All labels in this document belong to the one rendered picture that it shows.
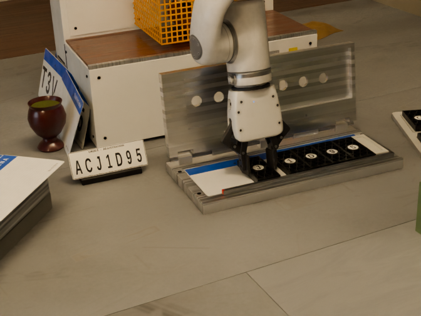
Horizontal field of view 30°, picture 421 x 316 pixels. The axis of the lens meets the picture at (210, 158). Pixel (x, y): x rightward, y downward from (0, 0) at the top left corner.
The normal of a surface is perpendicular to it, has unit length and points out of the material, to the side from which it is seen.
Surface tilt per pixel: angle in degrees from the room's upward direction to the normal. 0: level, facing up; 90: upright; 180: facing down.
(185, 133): 83
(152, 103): 90
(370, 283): 0
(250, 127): 78
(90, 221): 0
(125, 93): 90
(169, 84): 83
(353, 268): 0
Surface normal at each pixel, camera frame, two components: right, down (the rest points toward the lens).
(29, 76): -0.04, -0.90
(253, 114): 0.36, 0.18
